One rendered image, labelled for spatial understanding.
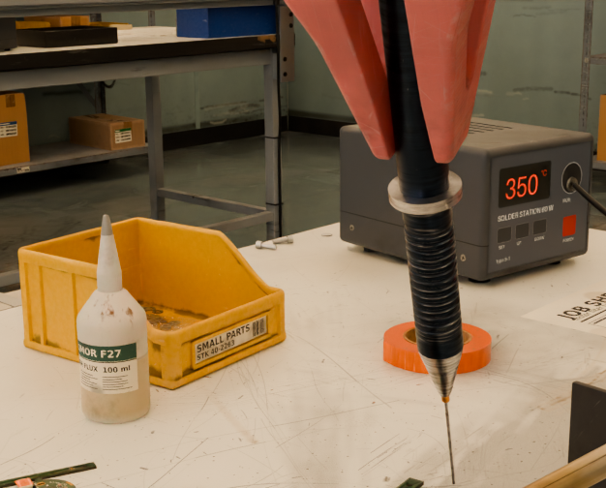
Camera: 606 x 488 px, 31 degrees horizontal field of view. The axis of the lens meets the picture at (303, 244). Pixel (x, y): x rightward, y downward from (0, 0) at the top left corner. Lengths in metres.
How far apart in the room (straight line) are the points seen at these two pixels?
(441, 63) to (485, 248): 0.54
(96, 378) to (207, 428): 0.06
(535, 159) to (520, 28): 4.84
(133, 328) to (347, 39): 0.34
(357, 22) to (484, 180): 0.53
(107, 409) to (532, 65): 5.10
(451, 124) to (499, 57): 5.46
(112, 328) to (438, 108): 0.33
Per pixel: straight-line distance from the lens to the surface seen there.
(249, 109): 6.40
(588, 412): 0.42
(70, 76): 3.06
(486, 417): 0.55
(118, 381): 0.54
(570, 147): 0.80
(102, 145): 5.25
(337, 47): 0.21
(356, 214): 0.83
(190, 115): 6.09
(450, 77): 0.21
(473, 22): 0.23
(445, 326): 0.26
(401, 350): 0.61
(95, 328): 0.53
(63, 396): 0.59
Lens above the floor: 0.96
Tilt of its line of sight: 14 degrees down
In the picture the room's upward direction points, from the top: 1 degrees counter-clockwise
